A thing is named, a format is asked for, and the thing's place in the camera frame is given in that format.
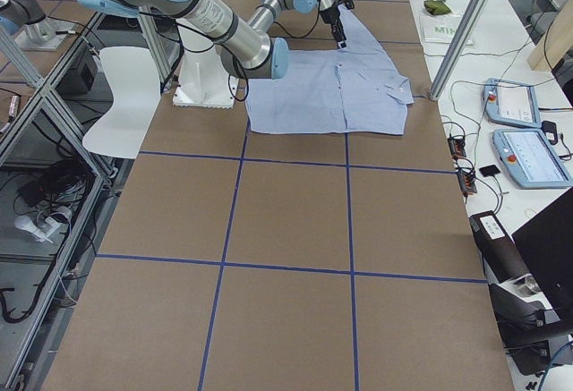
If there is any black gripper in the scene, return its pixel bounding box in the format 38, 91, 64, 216
320, 4, 346, 49

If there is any light blue striped shirt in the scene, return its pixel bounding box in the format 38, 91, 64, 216
246, 9, 414, 135

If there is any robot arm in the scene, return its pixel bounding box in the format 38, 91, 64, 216
77, 0, 289, 79
247, 0, 355, 48

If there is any white MINI plastic bag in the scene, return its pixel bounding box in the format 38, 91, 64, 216
419, 12, 462, 44

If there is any green fabric pouch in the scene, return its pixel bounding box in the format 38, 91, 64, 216
423, 0, 451, 16

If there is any far blue teach pendant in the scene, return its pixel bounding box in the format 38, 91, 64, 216
483, 78, 542, 129

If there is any blue teach pendant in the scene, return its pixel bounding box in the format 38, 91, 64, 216
483, 78, 542, 129
492, 129, 572, 189

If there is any white plastic chair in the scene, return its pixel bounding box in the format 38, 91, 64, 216
82, 47, 161, 159

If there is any near blue teach pendant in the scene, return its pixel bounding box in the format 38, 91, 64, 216
492, 129, 572, 189

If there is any black monitor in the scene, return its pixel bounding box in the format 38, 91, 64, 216
512, 190, 572, 316

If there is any black monitor stand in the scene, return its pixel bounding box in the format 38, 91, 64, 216
469, 211, 572, 375

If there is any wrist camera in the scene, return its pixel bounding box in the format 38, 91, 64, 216
336, 0, 355, 10

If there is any aluminium frame post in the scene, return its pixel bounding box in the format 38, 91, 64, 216
429, 0, 489, 101

